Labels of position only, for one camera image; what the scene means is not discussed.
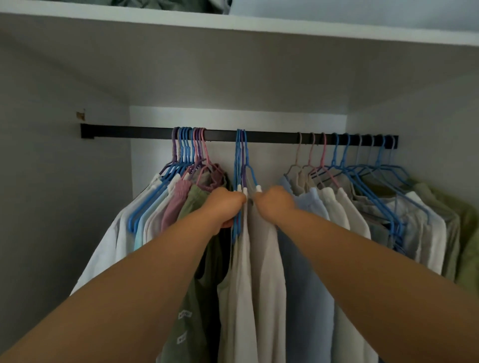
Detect person's left hand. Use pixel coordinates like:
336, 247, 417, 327
202, 186, 247, 236

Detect person's right hand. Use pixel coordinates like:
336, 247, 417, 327
252, 185, 298, 227

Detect row of coloured plastic hangers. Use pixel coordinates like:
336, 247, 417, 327
127, 127, 431, 255

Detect row of clothes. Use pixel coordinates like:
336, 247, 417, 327
69, 172, 479, 363

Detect white wardrobe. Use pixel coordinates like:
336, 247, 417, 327
0, 0, 479, 363

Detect person's right forearm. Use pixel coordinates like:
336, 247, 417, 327
276, 207, 479, 363

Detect person's left forearm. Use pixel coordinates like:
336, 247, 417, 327
0, 209, 225, 363

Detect white wardrobe shelf board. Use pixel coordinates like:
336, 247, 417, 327
0, 0, 479, 115

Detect crumpled green grey clothes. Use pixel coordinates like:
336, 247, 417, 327
52, 0, 234, 15

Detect pale blue folded quilt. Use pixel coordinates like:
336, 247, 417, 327
229, 0, 479, 32

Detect black closet rod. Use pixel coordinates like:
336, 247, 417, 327
80, 123, 399, 150

